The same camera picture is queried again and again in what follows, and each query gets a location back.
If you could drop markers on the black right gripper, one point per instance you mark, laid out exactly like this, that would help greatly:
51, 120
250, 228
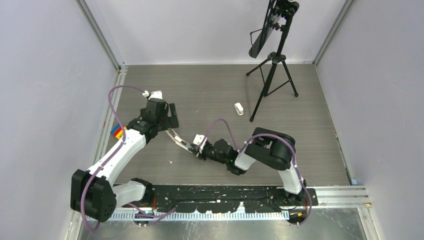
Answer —
201, 155

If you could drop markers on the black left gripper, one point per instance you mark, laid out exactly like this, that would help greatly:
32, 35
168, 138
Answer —
171, 122

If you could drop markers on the white staple remover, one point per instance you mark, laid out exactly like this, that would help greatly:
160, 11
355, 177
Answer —
239, 108

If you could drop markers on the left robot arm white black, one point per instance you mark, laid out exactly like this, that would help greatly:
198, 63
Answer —
94, 192

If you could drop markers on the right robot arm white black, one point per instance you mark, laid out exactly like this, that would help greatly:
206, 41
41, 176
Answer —
271, 148

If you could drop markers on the yellow green colourful block toy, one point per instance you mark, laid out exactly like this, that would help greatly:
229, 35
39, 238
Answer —
118, 131

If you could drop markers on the black tripod stand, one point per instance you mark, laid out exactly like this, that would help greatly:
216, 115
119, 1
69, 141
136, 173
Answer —
267, 69

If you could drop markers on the black tablet on tripod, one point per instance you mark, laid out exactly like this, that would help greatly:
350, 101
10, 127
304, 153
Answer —
279, 17

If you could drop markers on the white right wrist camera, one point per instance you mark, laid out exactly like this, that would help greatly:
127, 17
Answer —
199, 141

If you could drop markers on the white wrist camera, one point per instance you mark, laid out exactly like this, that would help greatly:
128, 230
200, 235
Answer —
199, 141
156, 95

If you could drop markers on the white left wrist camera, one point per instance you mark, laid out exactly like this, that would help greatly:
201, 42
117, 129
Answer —
156, 95

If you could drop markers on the aluminium cable duct rail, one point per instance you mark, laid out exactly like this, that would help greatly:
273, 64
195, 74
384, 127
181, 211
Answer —
239, 215

